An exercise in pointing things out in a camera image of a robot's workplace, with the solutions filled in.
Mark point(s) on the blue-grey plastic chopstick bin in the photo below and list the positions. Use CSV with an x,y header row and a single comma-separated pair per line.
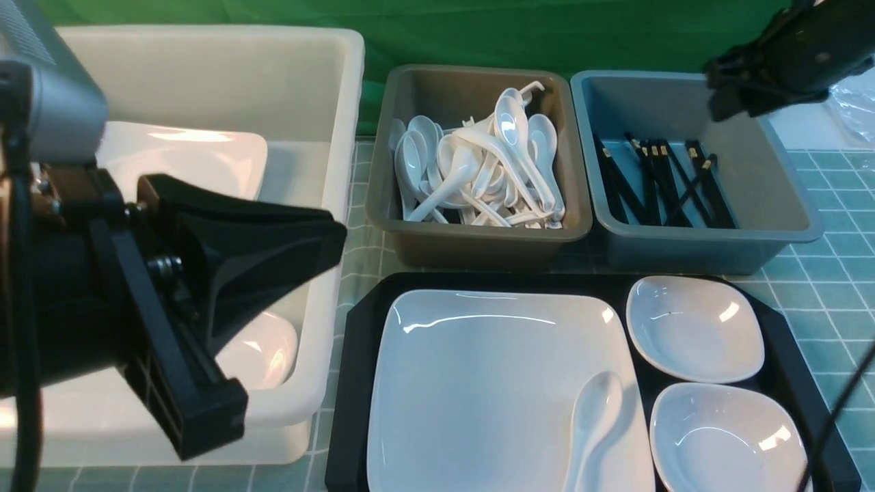
x,y
767,200

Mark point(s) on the large translucent white tub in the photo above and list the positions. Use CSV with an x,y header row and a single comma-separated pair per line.
x,y
298,88

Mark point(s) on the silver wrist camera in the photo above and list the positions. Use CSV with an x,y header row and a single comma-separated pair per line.
x,y
65,112

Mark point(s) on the brown-grey plastic spoon bin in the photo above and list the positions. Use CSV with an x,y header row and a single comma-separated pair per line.
x,y
449,95

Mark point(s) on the black chopstick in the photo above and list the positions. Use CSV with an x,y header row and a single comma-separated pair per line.
x,y
653,204
619,194
710,188
691,192
666,182

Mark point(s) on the left white spoon in bin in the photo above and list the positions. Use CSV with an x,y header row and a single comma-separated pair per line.
x,y
411,162

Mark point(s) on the white small bowl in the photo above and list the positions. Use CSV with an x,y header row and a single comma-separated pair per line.
x,y
713,437
695,329
262,355

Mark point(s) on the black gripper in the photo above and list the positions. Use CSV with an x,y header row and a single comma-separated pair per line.
x,y
800,55
154,288

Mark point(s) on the right white spoon in bin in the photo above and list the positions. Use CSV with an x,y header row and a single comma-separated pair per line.
x,y
543,144

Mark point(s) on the upright white spoon in bin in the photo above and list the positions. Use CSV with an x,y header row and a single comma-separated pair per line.
x,y
511,126

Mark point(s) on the clear plastic bag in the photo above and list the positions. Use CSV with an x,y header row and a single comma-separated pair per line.
x,y
851,102

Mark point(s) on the green backdrop cloth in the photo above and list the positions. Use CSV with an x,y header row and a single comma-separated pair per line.
x,y
564,37

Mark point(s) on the black plastic serving tray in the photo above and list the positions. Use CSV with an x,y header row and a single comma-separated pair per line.
x,y
784,376

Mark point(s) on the green checkered tablecloth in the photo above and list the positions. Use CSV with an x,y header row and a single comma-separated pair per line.
x,y
824,289

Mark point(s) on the long diagonal white spoon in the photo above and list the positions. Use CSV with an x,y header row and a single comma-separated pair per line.
x,y
464,166

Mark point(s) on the white ceramic soup spoon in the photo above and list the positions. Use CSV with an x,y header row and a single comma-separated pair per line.
x,y
595,413

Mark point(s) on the large white square rice plate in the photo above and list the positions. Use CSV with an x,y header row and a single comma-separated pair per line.
x,y
474,391

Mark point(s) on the top white plate in tub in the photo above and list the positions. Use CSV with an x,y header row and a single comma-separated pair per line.
x,y
231,163

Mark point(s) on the white small bowl in tub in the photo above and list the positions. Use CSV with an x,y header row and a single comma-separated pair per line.
x,y
262,355

